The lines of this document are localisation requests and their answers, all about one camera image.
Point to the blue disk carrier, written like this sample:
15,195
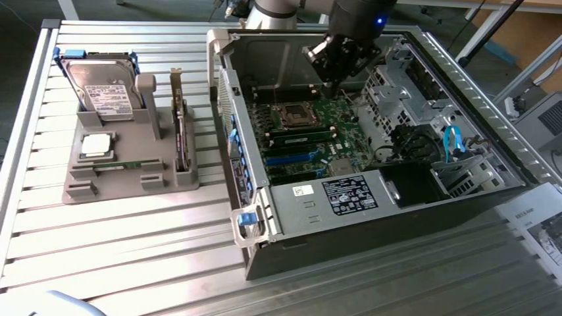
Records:
134,62

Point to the silver chipset heat sink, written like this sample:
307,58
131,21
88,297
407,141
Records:
345,168

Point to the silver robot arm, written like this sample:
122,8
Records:
273,13

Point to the wooden desk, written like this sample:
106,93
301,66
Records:
526,33

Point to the green motherboard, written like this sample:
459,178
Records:
338,131

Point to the white power strip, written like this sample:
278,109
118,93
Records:
511,105

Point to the graphics card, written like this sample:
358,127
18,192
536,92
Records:
180,131

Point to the black slanted pole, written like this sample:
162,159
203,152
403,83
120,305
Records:
489,31

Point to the grey power supply unit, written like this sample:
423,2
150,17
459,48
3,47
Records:
307,210

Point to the grey parts rack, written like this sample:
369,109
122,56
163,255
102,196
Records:
127,184

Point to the installed green RAM stick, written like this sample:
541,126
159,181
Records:
303,137

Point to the blue case latch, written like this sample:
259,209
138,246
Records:
246,220

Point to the silver CPU chip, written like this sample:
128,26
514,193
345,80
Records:
98,144

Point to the open black PC case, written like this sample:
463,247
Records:
307,250

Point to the metal disk bay cage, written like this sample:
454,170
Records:
395,98

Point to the CPU socket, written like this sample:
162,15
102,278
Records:
293,114

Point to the blue expansion slot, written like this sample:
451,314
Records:
290,159

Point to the grey computer box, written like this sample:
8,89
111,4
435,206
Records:
545,121

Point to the printed paper sheet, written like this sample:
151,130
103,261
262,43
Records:
538,217

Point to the grey disk bay tray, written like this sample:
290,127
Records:
465,174

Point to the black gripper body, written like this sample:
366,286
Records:
358,18

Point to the silver hard disk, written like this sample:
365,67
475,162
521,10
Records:
103,90

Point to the white rounded object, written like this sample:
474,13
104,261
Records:
66,304

